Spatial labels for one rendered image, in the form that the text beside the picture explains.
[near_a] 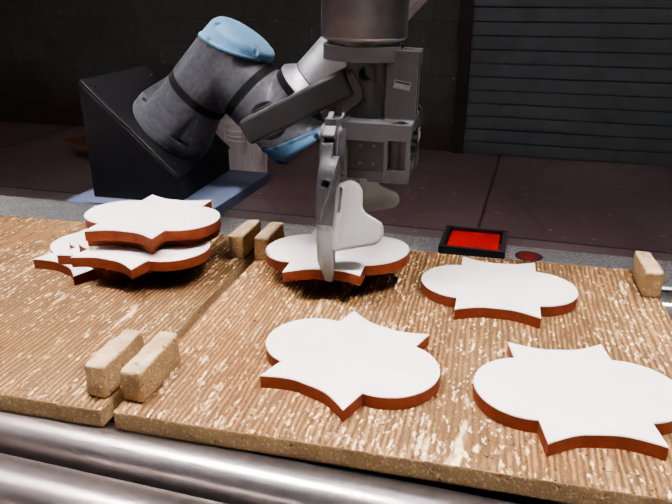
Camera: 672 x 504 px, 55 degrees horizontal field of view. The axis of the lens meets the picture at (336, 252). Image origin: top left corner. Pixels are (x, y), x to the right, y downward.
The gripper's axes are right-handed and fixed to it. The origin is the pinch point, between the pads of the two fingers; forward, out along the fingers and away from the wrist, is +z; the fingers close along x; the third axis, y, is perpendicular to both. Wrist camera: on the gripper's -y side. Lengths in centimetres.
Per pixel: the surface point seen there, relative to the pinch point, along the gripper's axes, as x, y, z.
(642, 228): 305, 102, 96
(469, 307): -5.7, 13.6, 1.5
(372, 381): -19.3, 7.3, 1.5
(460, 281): -0.4, 12.5, 1.5
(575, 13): 460, 66, -8
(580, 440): -22.1, 21.3, 1.6
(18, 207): 18, -52, 6
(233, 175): 57, -34, 11
